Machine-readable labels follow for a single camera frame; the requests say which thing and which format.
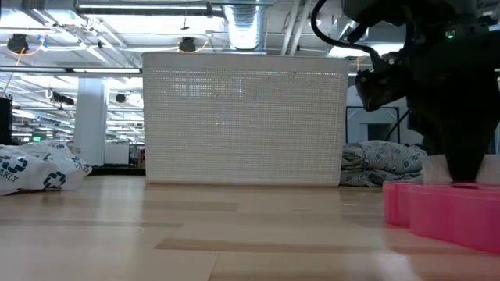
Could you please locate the black ceiling device orange cable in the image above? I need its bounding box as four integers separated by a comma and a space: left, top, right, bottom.
178, 36, 198, 53
6, 33, 30, 55

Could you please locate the white perforated plastic basket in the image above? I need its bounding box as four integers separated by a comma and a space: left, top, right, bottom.
141, 52, 350, 187

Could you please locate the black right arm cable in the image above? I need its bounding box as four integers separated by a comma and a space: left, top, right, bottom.
311, 0, 388, 68

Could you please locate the white plastic bag blue print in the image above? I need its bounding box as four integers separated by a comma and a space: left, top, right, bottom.
0, 140, 93, 196

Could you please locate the long ceiling light strip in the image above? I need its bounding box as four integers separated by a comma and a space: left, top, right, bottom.
0, 66, 142, 75

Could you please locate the black rectangular frame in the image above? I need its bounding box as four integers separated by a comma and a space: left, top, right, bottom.
345, 105, 402, 144

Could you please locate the black monitor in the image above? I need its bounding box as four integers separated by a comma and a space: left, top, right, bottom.
0, 97, 13, 145

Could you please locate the silver ribbed ceiling duct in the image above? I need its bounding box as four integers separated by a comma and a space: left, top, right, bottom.
223, 3, 267, 52

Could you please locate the grey patterned cloth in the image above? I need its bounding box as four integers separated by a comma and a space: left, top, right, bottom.
339, 139, 427, 187

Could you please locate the pink flower-shaped container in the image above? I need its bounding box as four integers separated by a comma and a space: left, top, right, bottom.
381, 179, 500, 254

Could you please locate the white building pillar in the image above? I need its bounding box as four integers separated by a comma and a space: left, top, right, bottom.
72, 77, 109, 167

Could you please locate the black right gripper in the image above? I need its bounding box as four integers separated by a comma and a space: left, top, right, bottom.
405, 33, 500, 183

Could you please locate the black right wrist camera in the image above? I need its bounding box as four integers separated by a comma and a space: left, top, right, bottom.
354, 64, 409, 113

